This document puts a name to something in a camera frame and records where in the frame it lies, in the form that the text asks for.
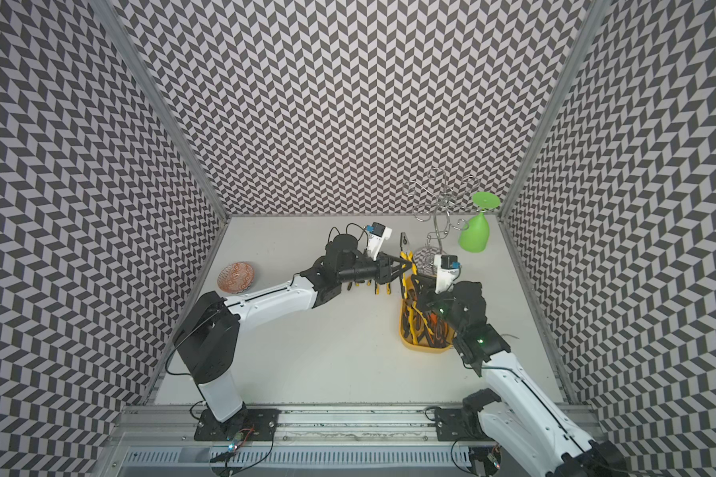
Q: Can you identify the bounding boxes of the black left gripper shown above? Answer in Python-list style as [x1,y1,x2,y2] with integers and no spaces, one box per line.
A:
[339,250,414,285]

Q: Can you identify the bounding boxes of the large yellow black pliers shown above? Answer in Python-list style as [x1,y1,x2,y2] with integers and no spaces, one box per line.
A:
[374,282,392,295]

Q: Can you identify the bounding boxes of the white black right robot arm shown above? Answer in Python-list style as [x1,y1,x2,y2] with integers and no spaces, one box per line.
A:
[412,276,628,476]

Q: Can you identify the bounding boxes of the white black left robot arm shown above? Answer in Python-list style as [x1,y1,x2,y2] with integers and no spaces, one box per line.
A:
[173,234,413,423]

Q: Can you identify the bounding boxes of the yellow black pliers in box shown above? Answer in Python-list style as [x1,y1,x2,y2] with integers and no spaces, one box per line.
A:
[401,298,426,346]

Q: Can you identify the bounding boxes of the yellow plastic storage box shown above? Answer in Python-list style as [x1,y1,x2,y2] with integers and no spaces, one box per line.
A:
[399,252,455,354]

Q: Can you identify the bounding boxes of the green plastic wine glass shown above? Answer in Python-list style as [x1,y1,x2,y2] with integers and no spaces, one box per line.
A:
[459,191,501,254]

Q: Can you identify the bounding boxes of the orange handled pliers in box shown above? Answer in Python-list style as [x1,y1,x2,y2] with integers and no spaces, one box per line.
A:
[424,312,449,349]

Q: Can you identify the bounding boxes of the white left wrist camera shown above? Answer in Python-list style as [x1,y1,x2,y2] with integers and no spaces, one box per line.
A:
[365,222,392,260]

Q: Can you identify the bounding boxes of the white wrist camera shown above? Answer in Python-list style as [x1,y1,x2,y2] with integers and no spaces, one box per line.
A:
[365,222,392,260]
[434,254,461,293]

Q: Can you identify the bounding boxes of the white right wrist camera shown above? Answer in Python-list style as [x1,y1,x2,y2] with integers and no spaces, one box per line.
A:
[434,254,461,293]

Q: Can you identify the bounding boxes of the chrome wire glass stand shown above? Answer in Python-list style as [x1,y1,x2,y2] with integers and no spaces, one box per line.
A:
[403,168,481,275]

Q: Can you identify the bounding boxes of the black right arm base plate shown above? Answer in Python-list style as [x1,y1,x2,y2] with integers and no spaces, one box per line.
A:
[431,407,492,442]

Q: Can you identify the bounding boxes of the aluminium corner post right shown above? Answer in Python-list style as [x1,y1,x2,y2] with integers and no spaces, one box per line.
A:
[499,0,612,220]

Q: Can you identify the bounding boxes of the aluminium corner post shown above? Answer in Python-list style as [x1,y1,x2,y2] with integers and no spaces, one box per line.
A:
[89,0,229,224]
[499,0,612,220]

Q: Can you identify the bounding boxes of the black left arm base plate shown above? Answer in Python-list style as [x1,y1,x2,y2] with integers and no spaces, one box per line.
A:
[194,407,280,443]

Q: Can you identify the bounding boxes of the aluminium front rail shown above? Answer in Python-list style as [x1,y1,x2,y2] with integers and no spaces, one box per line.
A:
[106,401,604,477]

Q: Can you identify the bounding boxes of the aluminium corner post left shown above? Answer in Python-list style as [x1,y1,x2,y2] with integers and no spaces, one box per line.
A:
[89,0,229,224]

